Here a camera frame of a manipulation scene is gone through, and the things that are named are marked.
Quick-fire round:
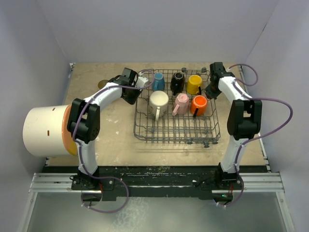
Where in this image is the cream mug green inside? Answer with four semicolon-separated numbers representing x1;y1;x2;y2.
148;90;169;121

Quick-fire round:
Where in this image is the black mug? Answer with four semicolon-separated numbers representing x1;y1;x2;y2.
170;72;185;96

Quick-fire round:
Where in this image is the white cylinder with striped lid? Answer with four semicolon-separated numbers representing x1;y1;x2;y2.
23;105;77;158

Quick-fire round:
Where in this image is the grey wire dish rack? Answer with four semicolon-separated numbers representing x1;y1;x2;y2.
133;67;221;147

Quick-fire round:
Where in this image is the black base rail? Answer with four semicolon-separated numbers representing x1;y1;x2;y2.
70;166;242;201

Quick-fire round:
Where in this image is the orange mug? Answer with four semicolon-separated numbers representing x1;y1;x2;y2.
190;95;208;117

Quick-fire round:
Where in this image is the yellow mug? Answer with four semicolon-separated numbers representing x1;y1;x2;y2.
186;74;203;95

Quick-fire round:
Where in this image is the blue mug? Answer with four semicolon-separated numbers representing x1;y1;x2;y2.
152;72;165;91

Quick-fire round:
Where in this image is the pale pink faceted mug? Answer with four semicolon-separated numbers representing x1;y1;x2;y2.
172;93;189;116

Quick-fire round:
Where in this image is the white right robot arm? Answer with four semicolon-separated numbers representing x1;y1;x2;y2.
204;62;262;189

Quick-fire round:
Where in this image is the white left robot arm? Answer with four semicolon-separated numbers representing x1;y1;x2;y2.
67;68;149;189

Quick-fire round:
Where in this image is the aluminium frame rail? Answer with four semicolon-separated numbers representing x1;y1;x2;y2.
29;173;284;197

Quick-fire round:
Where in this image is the beige stoneware mug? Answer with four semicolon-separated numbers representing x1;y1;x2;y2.
98;79;109;89

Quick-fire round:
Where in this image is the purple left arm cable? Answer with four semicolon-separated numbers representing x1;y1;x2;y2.
72;69;156;214

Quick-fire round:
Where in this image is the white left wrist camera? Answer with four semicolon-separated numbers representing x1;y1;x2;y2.
135;76;150;89

